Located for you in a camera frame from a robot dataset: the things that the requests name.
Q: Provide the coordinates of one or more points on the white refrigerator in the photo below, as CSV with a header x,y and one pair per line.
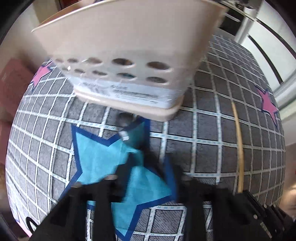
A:
x,y
266,34

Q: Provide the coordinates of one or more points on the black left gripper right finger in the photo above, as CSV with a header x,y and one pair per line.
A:
x,y
213,212

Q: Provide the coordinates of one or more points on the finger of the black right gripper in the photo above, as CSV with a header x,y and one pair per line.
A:
x,y
278,223

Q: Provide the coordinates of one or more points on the beige plastic utensil holder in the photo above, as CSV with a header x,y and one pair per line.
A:
x,y
135,56

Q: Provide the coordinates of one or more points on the grey checked star tablecloth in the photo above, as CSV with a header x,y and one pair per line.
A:
x,y
228,86

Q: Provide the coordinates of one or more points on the bamboo chopstick yellow patterned end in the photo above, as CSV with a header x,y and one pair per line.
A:
x,y
240,153

